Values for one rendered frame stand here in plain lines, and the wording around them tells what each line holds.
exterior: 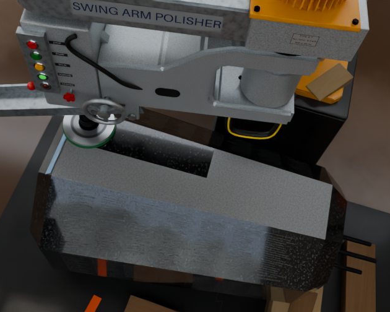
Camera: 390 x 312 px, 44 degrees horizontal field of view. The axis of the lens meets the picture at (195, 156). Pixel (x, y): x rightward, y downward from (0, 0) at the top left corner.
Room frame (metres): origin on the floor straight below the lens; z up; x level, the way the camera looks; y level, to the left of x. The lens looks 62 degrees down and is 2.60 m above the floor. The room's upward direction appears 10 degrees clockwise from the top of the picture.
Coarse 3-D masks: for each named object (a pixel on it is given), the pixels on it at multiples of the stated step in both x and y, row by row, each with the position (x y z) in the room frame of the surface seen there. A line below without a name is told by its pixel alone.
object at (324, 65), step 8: (320, 64) 1.57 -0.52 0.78; (328, 64) 1.58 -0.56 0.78; (344, 64) 1.60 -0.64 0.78; (320, 72) 1.52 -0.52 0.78; (304, 80) 1.46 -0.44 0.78; (312, 80) 1.47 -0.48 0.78; (304, 88) 1.42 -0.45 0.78; (304, 96) 1.40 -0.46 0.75; (312, 96) 1.39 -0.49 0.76; (328, 96) 1.40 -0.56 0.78; (336, 96) 1.40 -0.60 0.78
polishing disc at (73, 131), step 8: (64, 120) 0.98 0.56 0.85; (72, 120) 0.98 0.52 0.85; (64, 128) 0.94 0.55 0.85; (72, 128) 0.95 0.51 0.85; (80, 128) 0.95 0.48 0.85; (96, 128) 0.97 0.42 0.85; (104, 128) 0.97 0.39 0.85; (112, 128) 0.98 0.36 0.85; (72, 136) 0.91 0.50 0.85; (80, 136) 0.92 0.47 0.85; (88, 136) 0.92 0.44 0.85; (96, 136) 0.93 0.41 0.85; (104, 136) 0.94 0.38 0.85; (80, 144) 0.88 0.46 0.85; (88, 144) 0.89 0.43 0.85; (96, 144) 0.90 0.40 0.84
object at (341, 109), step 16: (352, 64) 1.64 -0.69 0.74; (352, 80) 1.54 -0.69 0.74; (304, 112) 1.34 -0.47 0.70; (320, 112) 1.33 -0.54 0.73; (336, 112) 1.34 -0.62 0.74; (224, 128) 1.38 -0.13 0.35; (240, 128) 1.38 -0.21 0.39; (256, 128) 1.37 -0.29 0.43; (288, 128) 1.35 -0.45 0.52; (304, 128) 1.34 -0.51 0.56; (320, 128) 1.33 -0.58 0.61; (336, 128) 1.32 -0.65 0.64; (256, 144) 1.37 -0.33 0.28; (272, 144) 1.36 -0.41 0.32; (288, 144) 1.35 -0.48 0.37; (304, 144) 1.33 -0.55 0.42; (320, 144) 1.32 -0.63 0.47; (304, 160) 1.32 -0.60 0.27
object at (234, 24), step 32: (32, 0) 0.88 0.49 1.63; (64, 0) 0.88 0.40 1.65; (96, 0) 0.89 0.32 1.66; (128, 0) 0.89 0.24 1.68; (160, 0) 0.90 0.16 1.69; (192, 0) 0.92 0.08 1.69; (224, 0) 0.94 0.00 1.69; (192, 32) 0.91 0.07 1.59; (224, 32) 0.91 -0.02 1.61; (256, 32) 0.90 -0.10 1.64; (288, 32) 0.91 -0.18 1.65; (320, 32) 0.91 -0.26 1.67; (352, 32) 0.92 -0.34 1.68
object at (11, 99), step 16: (0, 96) 1.00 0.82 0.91; (16, 96) 1.00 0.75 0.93; (32, 96) 1.01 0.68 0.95; (0, 112) 0.91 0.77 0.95; (16, 112) 0.91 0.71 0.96; (32, 112) 0.92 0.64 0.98; (48, 112) 0.92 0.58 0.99; (64, 112) 0.92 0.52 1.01; (80, 112) 0.93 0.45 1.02; (96, 112) 0.92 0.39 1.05
